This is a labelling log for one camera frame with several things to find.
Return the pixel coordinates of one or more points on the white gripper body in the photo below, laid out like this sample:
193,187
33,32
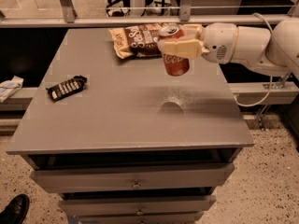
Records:
219,42

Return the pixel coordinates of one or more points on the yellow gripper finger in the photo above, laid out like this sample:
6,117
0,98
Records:
189,49
191,31

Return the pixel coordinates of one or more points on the orange coke can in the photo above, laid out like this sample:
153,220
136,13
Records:
173,63

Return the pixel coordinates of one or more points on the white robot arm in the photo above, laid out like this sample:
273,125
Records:
268,52

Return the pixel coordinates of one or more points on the brown chip bag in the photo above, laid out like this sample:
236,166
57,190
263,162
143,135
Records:
137,40

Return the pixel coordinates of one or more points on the grey drawer cabinet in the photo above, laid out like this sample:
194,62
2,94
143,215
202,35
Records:
130,114

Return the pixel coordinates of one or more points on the grey metal railing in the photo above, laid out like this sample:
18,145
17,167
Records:
110,13

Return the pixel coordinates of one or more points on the top grey drawer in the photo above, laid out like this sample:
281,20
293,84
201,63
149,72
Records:
133,178

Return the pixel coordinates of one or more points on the grey drawer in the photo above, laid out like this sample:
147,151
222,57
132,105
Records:
136,206
171,218
133,178

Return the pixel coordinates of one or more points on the black snack bar wrapper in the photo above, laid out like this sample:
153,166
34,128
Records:
67,88

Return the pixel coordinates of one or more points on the middle grey drawer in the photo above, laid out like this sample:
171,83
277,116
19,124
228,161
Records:
136,206

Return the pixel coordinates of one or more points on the bottom grey drawer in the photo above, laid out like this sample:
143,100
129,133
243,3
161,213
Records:
171,218

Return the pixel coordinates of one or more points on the white folded cloth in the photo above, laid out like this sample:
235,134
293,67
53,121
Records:
10,87

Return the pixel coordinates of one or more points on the black leather shoe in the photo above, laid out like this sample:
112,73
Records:
16,211

